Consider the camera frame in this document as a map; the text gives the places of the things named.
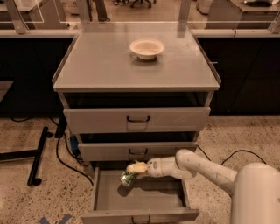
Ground blue tape cross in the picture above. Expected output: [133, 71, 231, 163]
[38, 214, 72, 224]

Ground grey top drawer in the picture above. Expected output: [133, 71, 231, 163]
[64, 107, 210, 134]

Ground white paper bowl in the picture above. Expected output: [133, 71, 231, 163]
[129, 38, 165, 60]

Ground office chair base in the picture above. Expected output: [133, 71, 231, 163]
[130, 0, 152, 9]

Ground grey middle drawer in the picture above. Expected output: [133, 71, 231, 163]
[78, 142, 197, 161]

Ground black metal stand leg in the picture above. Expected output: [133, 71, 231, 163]
[0, 126, 53, 186]

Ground grey drawer cabinet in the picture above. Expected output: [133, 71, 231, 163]
[52, 22, 222, 224]

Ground person legs in background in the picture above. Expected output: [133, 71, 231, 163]
[94, 0, 110, 22]

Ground black floor cable left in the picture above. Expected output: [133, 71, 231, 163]
[48, 116, 95, 186]

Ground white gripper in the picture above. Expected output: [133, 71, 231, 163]
[126, 157, 177, 178]

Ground grey bottom drawer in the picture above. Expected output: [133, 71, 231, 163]
[81, 161, 200, 224]

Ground green soda can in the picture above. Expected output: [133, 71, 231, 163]
[119, 169, 138, 187]

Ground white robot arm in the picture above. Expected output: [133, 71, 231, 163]
[127, 149, 280, 224]

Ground grey drawer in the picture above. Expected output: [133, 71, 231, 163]
[78, 142, 197, 161]
[81, 161, 200, 224]
[64, 107, 210, 134]

